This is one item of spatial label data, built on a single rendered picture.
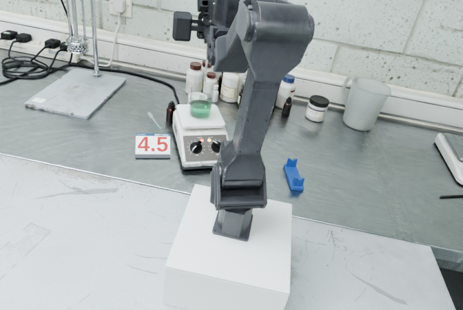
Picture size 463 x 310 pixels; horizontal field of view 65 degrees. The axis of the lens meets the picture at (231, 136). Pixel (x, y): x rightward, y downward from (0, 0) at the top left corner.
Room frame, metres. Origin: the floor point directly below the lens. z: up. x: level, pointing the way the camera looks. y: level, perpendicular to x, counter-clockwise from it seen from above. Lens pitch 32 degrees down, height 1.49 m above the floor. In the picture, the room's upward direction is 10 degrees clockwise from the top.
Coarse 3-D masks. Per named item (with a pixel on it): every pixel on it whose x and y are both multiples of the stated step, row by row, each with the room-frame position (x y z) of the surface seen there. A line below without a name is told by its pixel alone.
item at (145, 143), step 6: (138, 138) 0.79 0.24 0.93; (144, 138) 0.80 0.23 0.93; (150, 138) 0.80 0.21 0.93; (156, 138) 0.81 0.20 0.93; (162, 138) 0.81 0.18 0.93; (168, 138) 0.82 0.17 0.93; (138, 144) 0.78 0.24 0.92; (144, 144) 0.79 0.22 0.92; (150, 144) 0.79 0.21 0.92; (156, 144) 0.80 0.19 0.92; (162, 144) 0.80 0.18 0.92; (168, 144) 0.80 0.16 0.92; (138, 150) 0.77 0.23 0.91; (144, 150) 0.77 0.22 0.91; (150, 150) 0.78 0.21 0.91; (156, 150) 0.78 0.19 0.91; (162, 150) 0.79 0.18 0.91; (168, 150) 0.79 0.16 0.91
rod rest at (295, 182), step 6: (288, 162) 0.81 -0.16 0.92; (294, 162) 0.81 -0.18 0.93; (288, 168) 0.80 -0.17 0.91; (294, 168) 0.81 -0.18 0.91; (288, 174) 0.78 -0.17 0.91; (294, 174) 0.78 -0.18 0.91; (288, 180) 0.76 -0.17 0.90; (294, 180) 0.73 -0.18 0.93; (300, 180) 0.73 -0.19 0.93; (294, 186) 0.73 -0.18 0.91; (300, 186) 0.74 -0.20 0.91
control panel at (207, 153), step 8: (184, 136) 0.79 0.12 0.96; (192, 136) 0.80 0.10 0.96; (200, 136) 0.80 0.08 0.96; (208, 136) 0.81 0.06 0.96; (216, 136) 0.82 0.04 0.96; (224, 136) 0.82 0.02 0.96; (184, 144) 0.77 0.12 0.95; (208, 144) 0.79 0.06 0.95; (192, 152) 0.76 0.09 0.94; (200, 152) 0.76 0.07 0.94; (208, 152) 0.77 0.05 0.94; (216, 152) 0.78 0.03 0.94; (192, 160) 0.74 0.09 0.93; (200, 160) 0.75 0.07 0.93; (208, 160) 0.75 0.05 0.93
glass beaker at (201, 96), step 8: (192, 88) 0.88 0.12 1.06; (200, 88) 0.90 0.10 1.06; (208, 88) 0.90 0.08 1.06; (192, 96) 0.85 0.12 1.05; (200, 96) 0.84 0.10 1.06; (208, 96) 0.85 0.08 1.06; (192, 104) 0.85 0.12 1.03; (200, 104) 0.84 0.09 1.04; (208, 104) 0.85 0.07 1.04; (192, 112) 0.85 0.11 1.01; (200, 112) 0.84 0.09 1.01; (208, 112) 0.86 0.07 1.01
